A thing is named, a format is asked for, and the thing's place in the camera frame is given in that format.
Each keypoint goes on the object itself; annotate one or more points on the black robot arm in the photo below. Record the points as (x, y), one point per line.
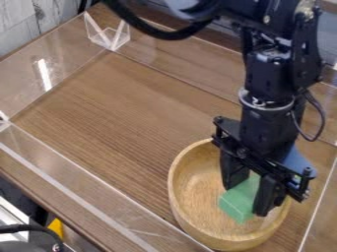
(282, 66)

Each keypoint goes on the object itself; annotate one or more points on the brown wooden bowl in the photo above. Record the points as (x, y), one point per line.
(194, 186)

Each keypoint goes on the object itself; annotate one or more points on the clear acrylic front wall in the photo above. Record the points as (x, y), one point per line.
(99, 211)

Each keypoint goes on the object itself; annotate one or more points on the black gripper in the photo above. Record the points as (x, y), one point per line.
(258, 144)

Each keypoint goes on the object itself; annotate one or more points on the green rectangular block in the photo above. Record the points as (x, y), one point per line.
(235, 201)

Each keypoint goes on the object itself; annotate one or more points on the yellow black device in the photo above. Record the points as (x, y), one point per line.
(49, 236)

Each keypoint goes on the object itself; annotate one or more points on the clear acrylic corner bracket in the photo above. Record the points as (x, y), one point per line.
(110, 38)

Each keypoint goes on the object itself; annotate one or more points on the clear acrylic wall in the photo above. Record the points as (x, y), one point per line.
(206, 61)
(99, 211)
(35, 69)

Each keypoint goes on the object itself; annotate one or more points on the clear acrylic left wall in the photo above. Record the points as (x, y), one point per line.
(35, 69)

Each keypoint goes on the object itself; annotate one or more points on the clear acrylic back wall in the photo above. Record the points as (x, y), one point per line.
(206, 61)

